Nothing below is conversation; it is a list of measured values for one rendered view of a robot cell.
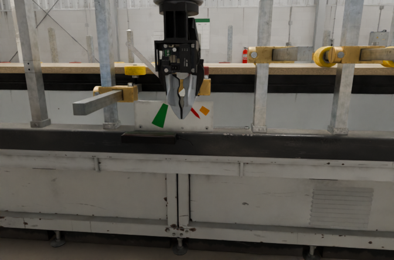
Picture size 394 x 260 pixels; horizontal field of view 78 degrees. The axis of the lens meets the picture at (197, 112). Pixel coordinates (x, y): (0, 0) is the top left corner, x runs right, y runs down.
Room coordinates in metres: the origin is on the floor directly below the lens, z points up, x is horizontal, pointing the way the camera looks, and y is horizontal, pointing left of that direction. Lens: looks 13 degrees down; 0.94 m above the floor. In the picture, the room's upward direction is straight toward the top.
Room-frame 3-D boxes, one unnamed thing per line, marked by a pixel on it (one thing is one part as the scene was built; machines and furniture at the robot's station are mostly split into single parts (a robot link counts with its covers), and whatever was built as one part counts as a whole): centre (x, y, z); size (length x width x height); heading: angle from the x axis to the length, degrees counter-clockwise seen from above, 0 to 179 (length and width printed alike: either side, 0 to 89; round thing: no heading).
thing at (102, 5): (0.82, 0.30, 0.89); 0.04 x 0.04 x 0.48; 85
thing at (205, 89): (0.80, 0.02, 0.85); 0.14 x 0.06 x 0.05; 85
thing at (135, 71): (0.97, 0.24, 0.85); 0.08 x 0.08 x 0.11
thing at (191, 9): (0.46, 0.03, 0.97); 0.09 x 0.08 x 0.12; 175
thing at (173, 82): (0.47, 0.05, 0.86); 0.06 x 0.03 x 0.09; 175
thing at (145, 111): (0.77, 0.08, 0.75); 0.26 x 0.01 x 0.10; 85
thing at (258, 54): (0.77, -0.23, 0.95); 0.14 x 0.06 x 0.05; 85
